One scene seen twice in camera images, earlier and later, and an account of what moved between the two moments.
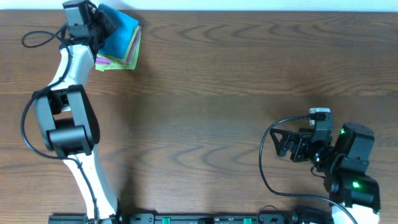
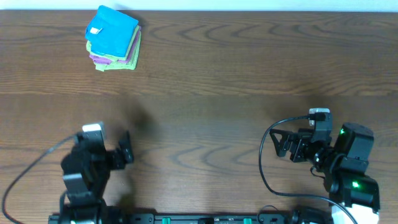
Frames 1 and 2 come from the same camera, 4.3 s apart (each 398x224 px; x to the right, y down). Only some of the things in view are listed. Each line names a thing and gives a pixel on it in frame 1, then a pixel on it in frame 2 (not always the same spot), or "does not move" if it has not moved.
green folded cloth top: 125,59 does not move
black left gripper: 101,23 -> 125,152
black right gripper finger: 280,146 does not move
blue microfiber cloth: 116,43 does not move
